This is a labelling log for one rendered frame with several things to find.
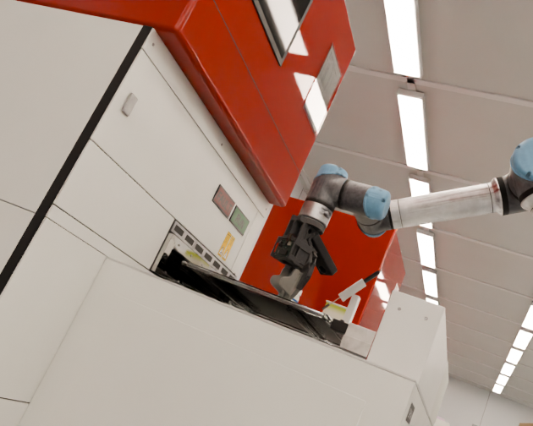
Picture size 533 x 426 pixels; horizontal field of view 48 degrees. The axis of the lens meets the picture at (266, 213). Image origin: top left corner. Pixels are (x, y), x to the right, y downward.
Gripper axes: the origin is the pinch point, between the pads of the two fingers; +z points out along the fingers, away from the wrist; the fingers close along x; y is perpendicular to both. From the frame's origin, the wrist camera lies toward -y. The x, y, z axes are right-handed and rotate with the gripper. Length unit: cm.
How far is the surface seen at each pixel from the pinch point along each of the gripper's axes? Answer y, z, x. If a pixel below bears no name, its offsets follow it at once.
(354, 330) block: -1.3, 2.1, 22.8
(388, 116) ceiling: -159, -183, -177
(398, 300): 9.0, -2.8, 40.5
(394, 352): 7.8, 5.9, 42.5
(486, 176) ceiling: -242, -183, -147
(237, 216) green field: 6.6, -18.6, -25.7
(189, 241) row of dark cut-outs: 21.3, -4.2, -16.3
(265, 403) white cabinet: 21.5, 22.3, 32.7
